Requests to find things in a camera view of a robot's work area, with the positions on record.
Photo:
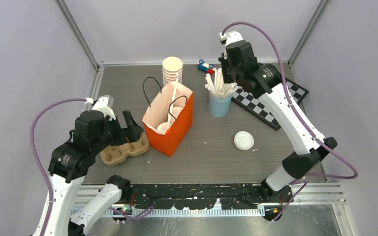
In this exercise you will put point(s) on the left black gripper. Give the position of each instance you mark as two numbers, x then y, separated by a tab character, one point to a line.
132	132

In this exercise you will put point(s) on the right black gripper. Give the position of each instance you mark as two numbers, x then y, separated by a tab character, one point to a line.
226	78

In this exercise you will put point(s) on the orange paper bag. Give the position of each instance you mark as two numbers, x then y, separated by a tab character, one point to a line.
159	110

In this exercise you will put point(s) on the stack of paper cups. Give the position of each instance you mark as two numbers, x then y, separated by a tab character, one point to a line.
172	70

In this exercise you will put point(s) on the white plastic cup lid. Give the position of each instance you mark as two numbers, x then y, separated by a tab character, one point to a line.
175	112

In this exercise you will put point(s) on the stack of white lids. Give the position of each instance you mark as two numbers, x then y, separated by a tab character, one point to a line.
243	140

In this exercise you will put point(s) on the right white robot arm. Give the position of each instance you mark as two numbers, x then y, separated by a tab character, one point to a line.
264	82

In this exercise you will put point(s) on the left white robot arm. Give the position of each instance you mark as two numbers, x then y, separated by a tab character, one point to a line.
93	132

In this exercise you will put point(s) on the brown cardboard cup carrier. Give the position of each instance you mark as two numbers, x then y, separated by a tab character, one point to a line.
114	155

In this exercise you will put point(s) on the red blue toy car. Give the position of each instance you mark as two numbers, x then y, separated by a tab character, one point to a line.
205	67

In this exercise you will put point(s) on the bundle of white straws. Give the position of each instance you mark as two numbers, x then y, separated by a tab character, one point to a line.
217	87

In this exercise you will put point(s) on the black white checkerboard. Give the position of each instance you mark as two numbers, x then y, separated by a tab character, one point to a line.
252	105

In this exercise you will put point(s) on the blue straw holder cup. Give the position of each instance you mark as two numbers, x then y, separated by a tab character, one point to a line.
218	107

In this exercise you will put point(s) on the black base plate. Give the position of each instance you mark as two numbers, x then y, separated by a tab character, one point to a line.
202	196

